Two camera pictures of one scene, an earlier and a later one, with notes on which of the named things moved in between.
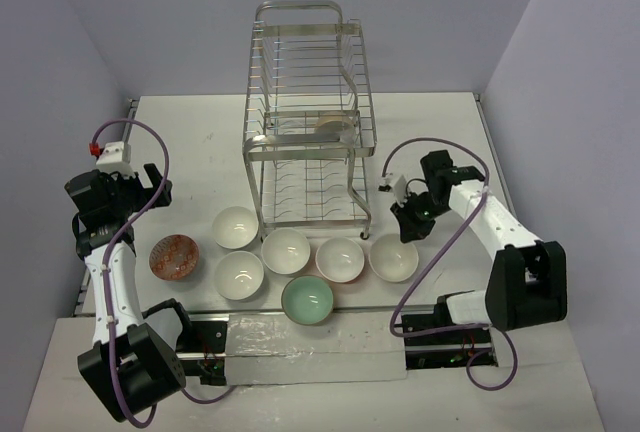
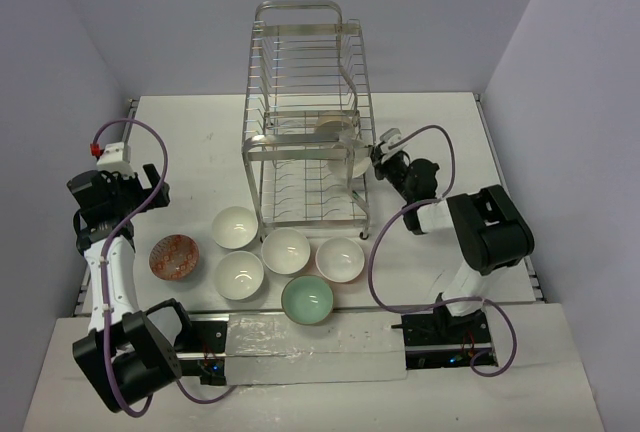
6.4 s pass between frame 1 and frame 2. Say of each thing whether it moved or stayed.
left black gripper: stayed
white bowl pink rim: stayed
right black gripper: moved
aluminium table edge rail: stayed
